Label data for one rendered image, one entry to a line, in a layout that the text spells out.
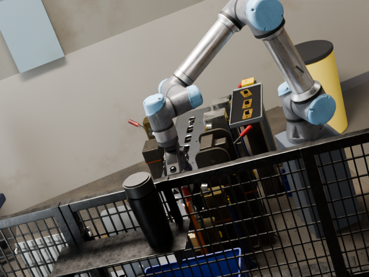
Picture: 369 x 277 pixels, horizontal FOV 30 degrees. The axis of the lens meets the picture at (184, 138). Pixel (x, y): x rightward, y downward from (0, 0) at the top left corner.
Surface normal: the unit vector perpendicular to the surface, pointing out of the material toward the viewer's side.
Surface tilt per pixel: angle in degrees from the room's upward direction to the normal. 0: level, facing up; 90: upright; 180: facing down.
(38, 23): 90
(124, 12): 90
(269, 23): 84
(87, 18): 90
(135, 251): 0
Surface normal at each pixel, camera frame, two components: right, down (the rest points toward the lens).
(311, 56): -0.32, -0.86
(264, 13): 0.28, 0.19
